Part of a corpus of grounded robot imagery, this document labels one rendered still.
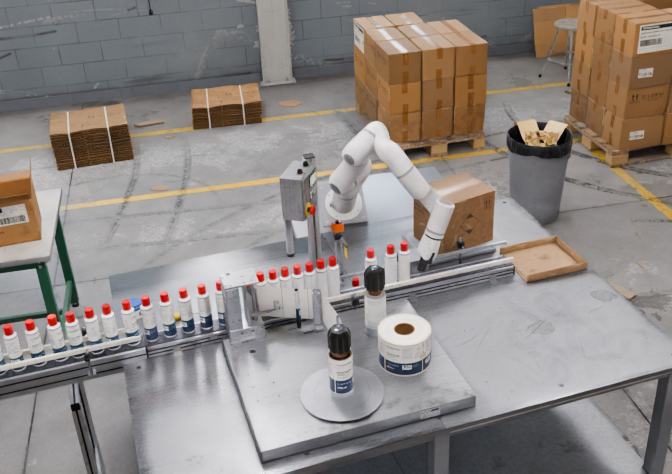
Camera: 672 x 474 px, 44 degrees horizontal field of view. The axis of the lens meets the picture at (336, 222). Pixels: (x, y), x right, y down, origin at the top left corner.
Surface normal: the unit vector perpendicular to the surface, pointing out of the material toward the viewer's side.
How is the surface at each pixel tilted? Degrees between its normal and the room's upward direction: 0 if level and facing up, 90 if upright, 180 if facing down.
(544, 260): 0
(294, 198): 90
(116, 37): 90
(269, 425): 0
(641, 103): 90
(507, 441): 0
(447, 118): 87
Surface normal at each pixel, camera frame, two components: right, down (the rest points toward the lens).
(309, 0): 0.20, 0.47
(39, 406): -0.04, -0.87
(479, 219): 0.48, 0.41
